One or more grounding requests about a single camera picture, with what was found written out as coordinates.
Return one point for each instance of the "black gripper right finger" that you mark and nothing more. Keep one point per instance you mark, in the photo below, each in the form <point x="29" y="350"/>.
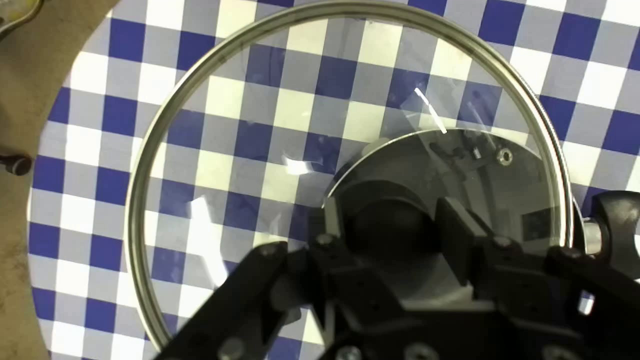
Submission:
<point x="463" y="242"/>

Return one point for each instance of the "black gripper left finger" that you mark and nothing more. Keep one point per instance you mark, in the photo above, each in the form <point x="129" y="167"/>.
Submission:
<point x="331" y="222"/>

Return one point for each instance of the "glass lid with black knob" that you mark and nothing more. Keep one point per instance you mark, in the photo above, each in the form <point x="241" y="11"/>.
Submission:
<point x="220" y="167"/>

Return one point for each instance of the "black cooking pot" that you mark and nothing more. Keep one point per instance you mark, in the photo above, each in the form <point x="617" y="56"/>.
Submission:
<point x="617" y="226"/>

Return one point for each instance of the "blue white checkered tablecloth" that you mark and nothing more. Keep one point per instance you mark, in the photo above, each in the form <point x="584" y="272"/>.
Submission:
<point x="86" y="167"/>

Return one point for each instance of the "white sneaker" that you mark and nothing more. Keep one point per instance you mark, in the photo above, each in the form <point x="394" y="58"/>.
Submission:
<point x="17" y="12"/>

